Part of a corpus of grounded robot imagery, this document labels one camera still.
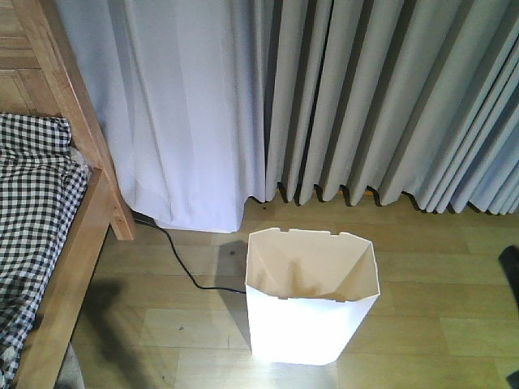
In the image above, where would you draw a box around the white plastic trash bin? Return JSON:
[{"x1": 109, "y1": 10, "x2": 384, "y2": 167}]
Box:
[{"x1": 245, "y1": 228, "x2": 380, "y2": 365}]

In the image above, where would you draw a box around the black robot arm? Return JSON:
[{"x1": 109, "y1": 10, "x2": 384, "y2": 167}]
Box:
[{"x1": 498, "y1": 246, "x2": 518, "y2": 293}]

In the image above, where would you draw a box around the white sheer curtain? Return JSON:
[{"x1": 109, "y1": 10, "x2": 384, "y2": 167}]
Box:
[{"x1": 57, "y1": 1, "x2": 264, "y2": 233}]

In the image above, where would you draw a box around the grey pleated curtain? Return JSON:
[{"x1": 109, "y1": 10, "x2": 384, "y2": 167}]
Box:
[{"x1": 246, "y1": 1, "x2": 518, "y2": 215}]

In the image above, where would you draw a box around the black white checkered bedding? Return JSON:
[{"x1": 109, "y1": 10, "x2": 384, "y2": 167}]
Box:
[{"x1": 1, "y1": 113, "x2": 90, "y2": 388}]

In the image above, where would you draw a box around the black floor cable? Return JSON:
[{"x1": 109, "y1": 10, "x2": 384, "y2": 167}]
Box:
[{"x1": 133, "y1": 213, "x2": 248, "y2": 294}]

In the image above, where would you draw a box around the wooden bed frame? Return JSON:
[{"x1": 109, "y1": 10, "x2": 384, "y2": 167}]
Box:
[{"x1": 1, "y1": 1, "x2": 135, "y2": 388}]

